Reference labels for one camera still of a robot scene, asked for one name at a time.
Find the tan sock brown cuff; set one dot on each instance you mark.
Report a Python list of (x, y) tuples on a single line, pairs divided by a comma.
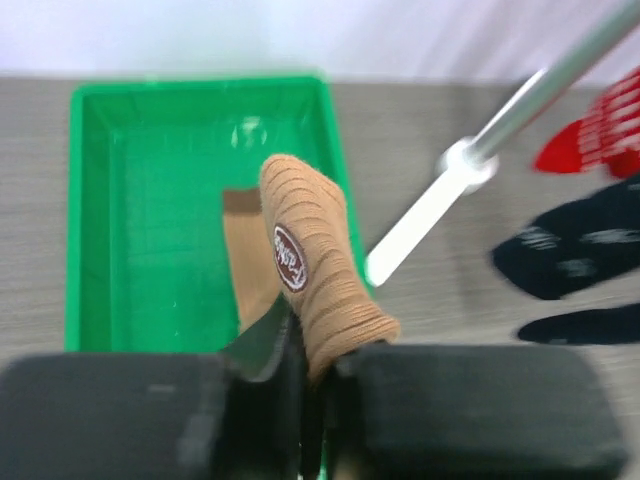
[(255, 281)]

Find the navy santa sock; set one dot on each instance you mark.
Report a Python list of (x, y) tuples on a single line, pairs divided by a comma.
[(615, 326), (575, 245)]

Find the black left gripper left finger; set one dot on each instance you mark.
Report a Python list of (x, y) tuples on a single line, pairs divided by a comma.
[(234, 414)]

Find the silver rack upright pole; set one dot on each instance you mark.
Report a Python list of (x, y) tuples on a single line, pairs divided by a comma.
[(544, 87)]

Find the tan sock with oval patch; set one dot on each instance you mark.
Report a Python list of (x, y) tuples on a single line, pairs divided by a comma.
[(306, 217)]

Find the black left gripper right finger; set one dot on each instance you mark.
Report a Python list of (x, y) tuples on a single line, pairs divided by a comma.
[(470, 412)]

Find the red patterned sock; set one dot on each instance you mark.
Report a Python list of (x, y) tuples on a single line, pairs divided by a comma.
[(606, 135)]

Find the green plastic tray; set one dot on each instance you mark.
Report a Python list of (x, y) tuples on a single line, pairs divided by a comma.
[(147, 267)]

